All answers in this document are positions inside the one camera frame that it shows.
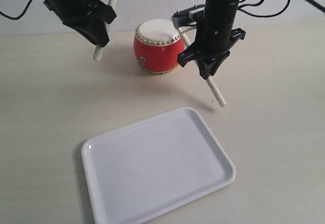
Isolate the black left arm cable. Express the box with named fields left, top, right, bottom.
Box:
left=0, top=0, right=40, bottom=20

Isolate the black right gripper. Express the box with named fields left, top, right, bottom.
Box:
left=177, top=3, right=246, bottom=79

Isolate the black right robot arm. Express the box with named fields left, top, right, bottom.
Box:
left=172, top=0, right=324, bottom=79

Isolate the white wooden drumstick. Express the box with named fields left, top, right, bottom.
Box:
left=92, top=0, right=124, bottom=61
left=178, top=29, right=226, bottom=107

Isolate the small red drum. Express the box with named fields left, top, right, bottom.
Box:
left=133, top=19, right=185, bottom=74

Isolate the white rectangular plastic tray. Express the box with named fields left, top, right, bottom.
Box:
left=81, top=107, right=236, bottom=223

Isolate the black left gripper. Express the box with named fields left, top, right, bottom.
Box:
left=44, top=0, right=117, bottom=47

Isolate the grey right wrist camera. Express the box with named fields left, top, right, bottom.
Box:
left=171, top=4, right=205, bottom=29

